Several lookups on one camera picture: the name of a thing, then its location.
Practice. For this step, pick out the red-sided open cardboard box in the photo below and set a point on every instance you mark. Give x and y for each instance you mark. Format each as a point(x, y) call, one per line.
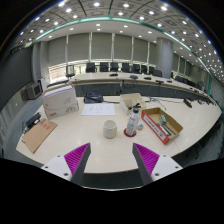
point(151, 125)

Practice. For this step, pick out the clear bottle with black cap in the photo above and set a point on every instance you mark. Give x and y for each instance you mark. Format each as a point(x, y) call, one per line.
point(132, 121)

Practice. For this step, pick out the white paper sheet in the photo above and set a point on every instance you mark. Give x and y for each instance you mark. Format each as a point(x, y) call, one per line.
point(98, 109)

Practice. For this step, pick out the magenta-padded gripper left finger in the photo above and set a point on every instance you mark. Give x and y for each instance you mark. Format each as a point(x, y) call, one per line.
point(75, 160)

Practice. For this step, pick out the brown paper envelope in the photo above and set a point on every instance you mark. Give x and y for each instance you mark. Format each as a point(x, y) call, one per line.
point(38, 133)

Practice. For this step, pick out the black table microphone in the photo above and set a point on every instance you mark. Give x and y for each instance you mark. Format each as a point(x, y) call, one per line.
point(187, 102)

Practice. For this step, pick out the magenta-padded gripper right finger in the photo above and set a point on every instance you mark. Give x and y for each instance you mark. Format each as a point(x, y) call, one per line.
point(148, 160)

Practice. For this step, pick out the flat round red coaster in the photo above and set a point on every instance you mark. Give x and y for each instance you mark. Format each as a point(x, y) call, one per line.
point(126, 134)

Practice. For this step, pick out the beige open divided box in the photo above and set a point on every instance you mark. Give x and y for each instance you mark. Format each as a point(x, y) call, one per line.
point(128, 100)

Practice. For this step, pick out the black power adapter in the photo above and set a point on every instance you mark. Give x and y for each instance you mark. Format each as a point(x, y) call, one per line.
point(32, 119)

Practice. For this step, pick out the dark marker pens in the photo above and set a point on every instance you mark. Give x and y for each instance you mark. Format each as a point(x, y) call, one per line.
point(166, 129)

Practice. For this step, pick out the grey boxy monitor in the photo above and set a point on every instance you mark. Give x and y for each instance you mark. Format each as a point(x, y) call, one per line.
point(34, 91)

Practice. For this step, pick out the row of black office chairs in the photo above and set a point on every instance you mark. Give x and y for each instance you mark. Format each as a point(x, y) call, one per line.
point(104, 66)

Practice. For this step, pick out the grey-green board eraser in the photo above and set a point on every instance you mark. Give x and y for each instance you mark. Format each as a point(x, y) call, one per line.
point(163, 119)

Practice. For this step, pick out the large white cardboard carton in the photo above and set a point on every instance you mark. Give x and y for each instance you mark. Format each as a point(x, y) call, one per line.
point(60, 103)

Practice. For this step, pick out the black desk microphones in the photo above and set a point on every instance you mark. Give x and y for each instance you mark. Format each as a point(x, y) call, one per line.
point(134, 77)

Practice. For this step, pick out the round ceiling lights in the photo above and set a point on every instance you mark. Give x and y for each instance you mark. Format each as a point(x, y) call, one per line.
point(96, 4)

